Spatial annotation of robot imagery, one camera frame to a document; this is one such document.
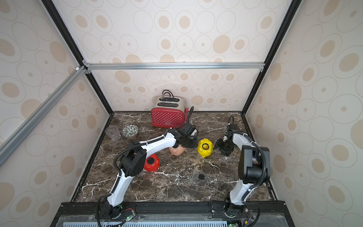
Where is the pink piggy bank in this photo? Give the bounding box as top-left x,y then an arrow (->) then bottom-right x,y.
169,146 -> 186,156

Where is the yellow piggy bank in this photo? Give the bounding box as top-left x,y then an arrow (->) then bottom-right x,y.
198,139 -> 213,158

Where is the red piggy bank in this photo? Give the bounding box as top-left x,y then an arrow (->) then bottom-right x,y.
144,154 -> 160,172

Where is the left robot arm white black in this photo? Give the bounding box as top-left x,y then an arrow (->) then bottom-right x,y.
95,122 -> 199,220

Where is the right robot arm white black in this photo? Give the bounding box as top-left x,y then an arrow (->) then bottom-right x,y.
216,123 -> 270,218

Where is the red polka dot toaster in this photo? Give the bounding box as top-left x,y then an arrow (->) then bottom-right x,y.
151,95 -> 189,128

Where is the patterned ceramic bowl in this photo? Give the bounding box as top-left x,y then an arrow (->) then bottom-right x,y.
122,124 -> 139,139

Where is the clear plastic cup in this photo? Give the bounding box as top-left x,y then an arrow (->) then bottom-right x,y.
105,125 -> 121,141

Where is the black toaster cable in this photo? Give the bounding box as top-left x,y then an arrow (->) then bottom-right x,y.
160,89 -> 176,100

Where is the aluminium rail back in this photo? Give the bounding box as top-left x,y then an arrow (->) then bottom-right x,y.
86,62 -> 265,70

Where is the aluminium rail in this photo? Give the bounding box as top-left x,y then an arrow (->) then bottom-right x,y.
86,62 -> 265,70
1,66 -> 86,165

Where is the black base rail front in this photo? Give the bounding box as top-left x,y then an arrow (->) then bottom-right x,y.
51,201 -> 294,227

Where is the aluminium rail left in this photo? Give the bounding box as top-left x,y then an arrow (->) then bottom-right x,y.
1,66 -> 86,165

